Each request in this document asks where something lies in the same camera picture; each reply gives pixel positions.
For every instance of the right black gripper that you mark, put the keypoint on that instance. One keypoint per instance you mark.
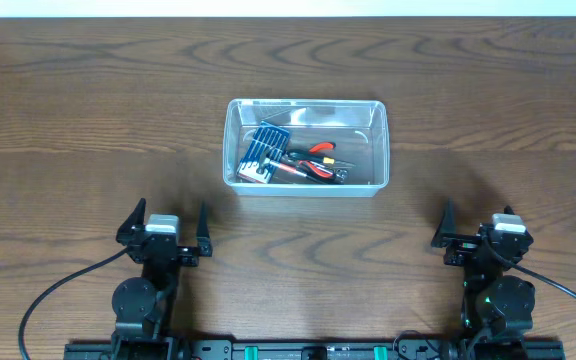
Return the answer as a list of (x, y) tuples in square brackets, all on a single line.
[(481, 243)]

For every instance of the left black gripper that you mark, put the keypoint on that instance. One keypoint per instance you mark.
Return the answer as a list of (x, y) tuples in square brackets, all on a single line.
[(163, 248)]

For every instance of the blue precision screwdriver set case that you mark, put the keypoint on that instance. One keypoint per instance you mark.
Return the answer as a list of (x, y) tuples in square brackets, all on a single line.
[(267, 145)]

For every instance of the claw hammer black handle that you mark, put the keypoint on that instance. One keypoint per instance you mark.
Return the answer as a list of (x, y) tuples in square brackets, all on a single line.
[(299, 170)]

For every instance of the yellow black screwdriver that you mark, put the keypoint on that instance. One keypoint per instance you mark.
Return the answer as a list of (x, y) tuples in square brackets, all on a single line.
[(300, 155)]

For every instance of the red handled pliers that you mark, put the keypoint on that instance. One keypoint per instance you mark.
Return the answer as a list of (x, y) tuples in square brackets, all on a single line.
[(322, 171)]

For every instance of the silver combination wrench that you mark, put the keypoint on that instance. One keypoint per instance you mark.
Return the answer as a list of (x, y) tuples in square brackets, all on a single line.
[(341, 174)]

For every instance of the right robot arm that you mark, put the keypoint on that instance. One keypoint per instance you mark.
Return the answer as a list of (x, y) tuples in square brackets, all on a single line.
[(496, 307)]

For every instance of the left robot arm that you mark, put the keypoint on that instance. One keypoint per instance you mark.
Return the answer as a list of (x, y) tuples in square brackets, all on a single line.
[(143, 305)]

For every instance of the clear plastic container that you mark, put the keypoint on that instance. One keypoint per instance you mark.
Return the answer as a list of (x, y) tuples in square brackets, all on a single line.
[(359, 128)]

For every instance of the black mounting rail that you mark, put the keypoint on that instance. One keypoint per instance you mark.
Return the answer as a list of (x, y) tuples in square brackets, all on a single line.
[(402, 349)]

